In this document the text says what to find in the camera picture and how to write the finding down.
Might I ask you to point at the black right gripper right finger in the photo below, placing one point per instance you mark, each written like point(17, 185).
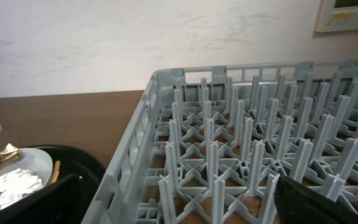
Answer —
point(297, 204)

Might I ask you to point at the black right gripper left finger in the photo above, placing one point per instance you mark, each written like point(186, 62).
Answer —
point(40, 206)

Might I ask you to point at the wooden chopstick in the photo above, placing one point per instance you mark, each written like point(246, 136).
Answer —
point(56, 172)

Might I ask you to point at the grey round plate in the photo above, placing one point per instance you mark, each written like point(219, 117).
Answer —
point(37, 161)

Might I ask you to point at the white tissue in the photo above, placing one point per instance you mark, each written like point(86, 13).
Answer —
point(16, 184)

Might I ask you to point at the grey dishwasher rack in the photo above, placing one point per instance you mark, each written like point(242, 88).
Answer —
point(212, 143)

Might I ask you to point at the round black tray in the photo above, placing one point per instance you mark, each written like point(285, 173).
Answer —
point(82, 168)

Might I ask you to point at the white wall control panel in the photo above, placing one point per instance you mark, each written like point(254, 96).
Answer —
point(337, 16)

